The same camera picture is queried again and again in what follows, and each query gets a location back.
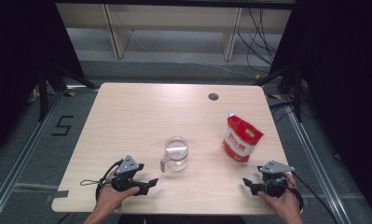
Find thin black lanyard loop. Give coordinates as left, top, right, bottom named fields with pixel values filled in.
left=79, top=178, right=102, bottom=188

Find black curtain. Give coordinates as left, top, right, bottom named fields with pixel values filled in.
left=269, top=0, right=372, bottom=218
left=0, top=0, right=86, bottom=158

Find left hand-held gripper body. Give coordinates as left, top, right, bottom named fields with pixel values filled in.
left=110, top=154, right=145, bottom=193

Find person's left hand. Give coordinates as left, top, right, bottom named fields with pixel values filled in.
left=94, top=167, right=142, bottom=216

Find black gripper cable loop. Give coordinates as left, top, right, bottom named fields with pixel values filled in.
left=94, top=159, right=125, bottom=201

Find black floor cables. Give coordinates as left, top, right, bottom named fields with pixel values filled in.
left=268, top=101, right=317, bottom=124

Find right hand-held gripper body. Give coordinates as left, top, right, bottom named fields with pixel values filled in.
left=257, top=160, right=296, bottom=199

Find person's right hand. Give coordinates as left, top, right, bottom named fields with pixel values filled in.
left=256, top=172, right=302, bottom=217

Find black metal stand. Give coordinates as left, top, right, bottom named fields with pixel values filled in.
left=36, top=61, right=98, bottom=123
left=254, top=63, right=303, bottom=123

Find beige wooden shelf unit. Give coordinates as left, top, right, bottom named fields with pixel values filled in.
left=56, top=3, right=293, bottom=62

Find clear glass jar with lid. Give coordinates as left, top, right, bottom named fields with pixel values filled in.
left=159, top=135, right=190, bottom=174

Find bundle of black cables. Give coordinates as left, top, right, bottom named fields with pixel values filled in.
left=237, top=7, right=279, bottom=75

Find black frame beam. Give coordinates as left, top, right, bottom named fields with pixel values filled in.
left=54, top=0, right=297, bottom=10

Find black wrist strap cable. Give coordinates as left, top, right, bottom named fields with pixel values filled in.
left=263, top=177, right=305, bottom=215

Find red and white pouch bag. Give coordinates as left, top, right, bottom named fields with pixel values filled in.
left=222, top=109, right=265, bottom=163

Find metal floor rail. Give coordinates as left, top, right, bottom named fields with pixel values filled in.
left=0, top=90, right=65, bottom=220
left=284, top=101, right=353, bottom=224

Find long black cable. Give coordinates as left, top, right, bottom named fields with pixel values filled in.
left=293, top=172, right=341, bottom=224

